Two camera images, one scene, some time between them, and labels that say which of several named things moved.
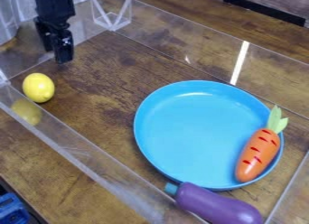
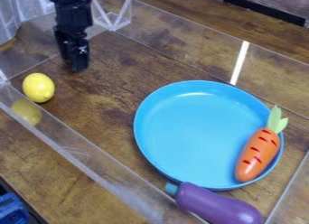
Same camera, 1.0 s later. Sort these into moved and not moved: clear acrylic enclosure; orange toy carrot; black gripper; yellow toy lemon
Moved: black gripper
Not moved: orange toy carrot; clear acrylic enclosure; yellow toy lemon
